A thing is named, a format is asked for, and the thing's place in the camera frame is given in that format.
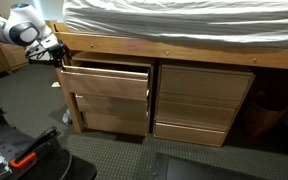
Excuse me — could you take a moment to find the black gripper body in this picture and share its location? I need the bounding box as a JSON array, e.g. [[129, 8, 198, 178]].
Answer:
[[50, 43, 70, 68]]

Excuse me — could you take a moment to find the wooden drawer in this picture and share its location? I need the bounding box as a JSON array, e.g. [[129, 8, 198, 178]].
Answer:
[[61, 66, 148, 100]]

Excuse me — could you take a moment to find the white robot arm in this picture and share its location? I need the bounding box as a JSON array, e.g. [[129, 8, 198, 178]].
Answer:
[[0, 3, 69, 69]]

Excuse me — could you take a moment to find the middle wooden drawer under open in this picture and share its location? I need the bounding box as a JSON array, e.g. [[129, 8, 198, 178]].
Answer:
[[75, 95, 147, 121]]

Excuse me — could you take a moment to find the bottom wooden drawer left chest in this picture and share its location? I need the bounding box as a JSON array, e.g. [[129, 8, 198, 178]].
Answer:
[[84, 112, 147, 136]]

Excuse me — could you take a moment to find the wooden drawer chest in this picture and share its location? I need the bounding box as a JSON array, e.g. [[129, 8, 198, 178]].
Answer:
[[154, 65, 255, 147], [84, 112, 147, 136]]

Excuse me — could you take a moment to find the brown armchair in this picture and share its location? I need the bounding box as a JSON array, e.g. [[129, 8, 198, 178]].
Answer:
[[0, 43, 29, 73]]

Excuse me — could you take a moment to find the black orange clamp near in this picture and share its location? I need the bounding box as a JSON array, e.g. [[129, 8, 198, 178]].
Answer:
[[10, 126, 58, 169]]

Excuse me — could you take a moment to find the white striped mattress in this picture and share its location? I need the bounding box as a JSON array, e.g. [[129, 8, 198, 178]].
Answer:
[[63, 0, 288, 48]]

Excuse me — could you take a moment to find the wrist camera mount grey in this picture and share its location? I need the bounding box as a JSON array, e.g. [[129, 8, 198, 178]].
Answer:
[[25, 34, 60, 58]]

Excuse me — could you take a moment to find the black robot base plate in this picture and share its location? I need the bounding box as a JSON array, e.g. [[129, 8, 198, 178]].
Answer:
[[0, 108, 97, 180]]

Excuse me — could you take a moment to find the wooden bed frame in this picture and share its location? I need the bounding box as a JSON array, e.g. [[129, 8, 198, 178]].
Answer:
[[48, 21, 288, 135]]

